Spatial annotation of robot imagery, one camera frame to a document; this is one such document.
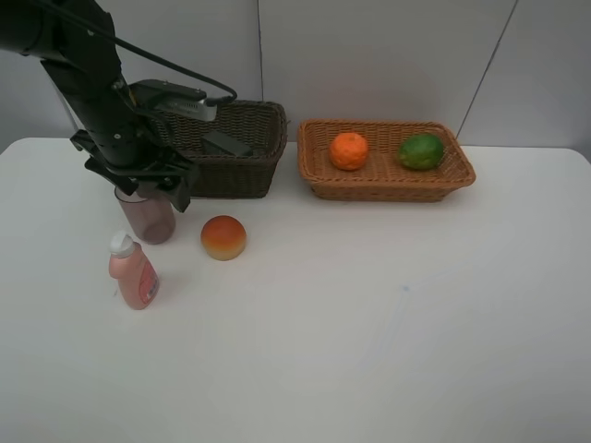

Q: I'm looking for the pink bottle with white cap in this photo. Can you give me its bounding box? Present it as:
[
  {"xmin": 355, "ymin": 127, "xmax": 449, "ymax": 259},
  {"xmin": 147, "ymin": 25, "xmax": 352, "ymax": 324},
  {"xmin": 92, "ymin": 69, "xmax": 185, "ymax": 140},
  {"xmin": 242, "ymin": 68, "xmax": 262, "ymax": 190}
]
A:
[{"xmin": 109, "ymin": 231, "xmax": 160, "ymax": 310}]

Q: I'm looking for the light orange wicker basket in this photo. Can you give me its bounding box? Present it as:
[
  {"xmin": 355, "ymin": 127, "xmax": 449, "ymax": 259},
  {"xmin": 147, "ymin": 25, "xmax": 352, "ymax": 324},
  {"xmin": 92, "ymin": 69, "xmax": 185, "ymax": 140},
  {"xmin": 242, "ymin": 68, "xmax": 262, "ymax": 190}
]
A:
[{"xmin": 297, "ymin": 119, "xmax": 476, "ymax": 202}]

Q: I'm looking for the orange tangerine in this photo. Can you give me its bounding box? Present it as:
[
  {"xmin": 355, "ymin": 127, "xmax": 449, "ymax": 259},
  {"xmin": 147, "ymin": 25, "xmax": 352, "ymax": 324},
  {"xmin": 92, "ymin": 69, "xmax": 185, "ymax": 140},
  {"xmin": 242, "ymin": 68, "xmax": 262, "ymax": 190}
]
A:
[{"xmin": 329, "ymin": 132, "xmax": 368, "ymax": 171}]

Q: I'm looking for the dark brown wicker basket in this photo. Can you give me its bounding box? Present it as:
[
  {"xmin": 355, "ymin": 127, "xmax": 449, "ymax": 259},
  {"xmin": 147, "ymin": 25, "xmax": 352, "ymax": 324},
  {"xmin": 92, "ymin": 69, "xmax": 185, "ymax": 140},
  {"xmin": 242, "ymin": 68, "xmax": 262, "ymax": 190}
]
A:
[{"xmin": 151, "ymin": 101, "xmax": 287, "ymax": 198}]

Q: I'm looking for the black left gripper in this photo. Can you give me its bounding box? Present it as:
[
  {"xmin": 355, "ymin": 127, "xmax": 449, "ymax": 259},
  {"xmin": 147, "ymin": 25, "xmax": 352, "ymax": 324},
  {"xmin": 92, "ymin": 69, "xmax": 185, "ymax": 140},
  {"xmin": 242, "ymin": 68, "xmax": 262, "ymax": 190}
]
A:
[{"xmin": 70, "ymin": 110, "xmax": 199, "ymax": 212}]

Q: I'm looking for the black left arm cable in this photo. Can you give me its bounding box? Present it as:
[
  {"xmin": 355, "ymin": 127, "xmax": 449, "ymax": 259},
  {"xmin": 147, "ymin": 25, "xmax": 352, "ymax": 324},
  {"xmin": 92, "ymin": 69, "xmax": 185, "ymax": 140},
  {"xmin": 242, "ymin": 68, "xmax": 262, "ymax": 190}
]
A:
[{"xmin": 27, "ymin": 0, "xmax": 239, "ymax": 110}]

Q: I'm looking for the green lime fruit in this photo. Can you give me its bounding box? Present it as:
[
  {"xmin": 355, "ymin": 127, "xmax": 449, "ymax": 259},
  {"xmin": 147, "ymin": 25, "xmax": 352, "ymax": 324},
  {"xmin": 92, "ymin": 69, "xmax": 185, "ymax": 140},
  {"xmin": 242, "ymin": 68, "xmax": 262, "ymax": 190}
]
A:
[{"xmin": 398, "ymin": 134, "xmax": 444, "ymax": 171}]

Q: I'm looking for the red-orange peach fruit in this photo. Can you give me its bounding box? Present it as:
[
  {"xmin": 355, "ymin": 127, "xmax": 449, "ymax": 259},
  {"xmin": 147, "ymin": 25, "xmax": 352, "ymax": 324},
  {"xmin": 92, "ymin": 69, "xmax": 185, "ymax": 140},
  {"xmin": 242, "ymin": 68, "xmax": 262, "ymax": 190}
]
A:
[{"xmin": 200, "ymin": 215, "xmax": 247, "ymax": 261}]

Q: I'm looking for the black square dropper bottle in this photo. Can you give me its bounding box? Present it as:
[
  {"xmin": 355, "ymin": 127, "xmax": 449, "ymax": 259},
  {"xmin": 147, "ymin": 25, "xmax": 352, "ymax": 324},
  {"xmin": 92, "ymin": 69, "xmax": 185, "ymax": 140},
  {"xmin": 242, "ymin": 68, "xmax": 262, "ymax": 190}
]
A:
[{"xmin": 200, "ymin": 131, "xmax": 253, "ymax": 157}]

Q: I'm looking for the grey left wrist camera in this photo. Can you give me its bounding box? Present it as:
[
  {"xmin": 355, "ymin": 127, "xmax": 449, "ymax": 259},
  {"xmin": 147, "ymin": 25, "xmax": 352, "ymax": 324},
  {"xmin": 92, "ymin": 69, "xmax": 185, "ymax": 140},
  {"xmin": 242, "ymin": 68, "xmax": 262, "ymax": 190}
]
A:
[{"xmin": 129, "ymin": 79, "xmax": 217, "ymax": 122}]

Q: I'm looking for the translucent purple plastic cup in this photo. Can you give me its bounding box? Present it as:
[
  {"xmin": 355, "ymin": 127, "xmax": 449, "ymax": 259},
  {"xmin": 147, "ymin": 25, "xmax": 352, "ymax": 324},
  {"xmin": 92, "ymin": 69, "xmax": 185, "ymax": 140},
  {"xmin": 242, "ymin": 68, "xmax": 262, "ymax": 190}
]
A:
[{"xmin": 115, "ymin": 187, "xmax": 176, "ymax": 245}]

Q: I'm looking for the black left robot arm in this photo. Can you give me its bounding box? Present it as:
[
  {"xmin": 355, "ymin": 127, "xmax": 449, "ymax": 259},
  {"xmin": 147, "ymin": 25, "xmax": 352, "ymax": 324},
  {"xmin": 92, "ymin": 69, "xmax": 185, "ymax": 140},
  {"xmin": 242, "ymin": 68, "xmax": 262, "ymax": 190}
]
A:
[{"xmin": 1, "ymin": 1, "xmax": 199, "ymax": 212}]

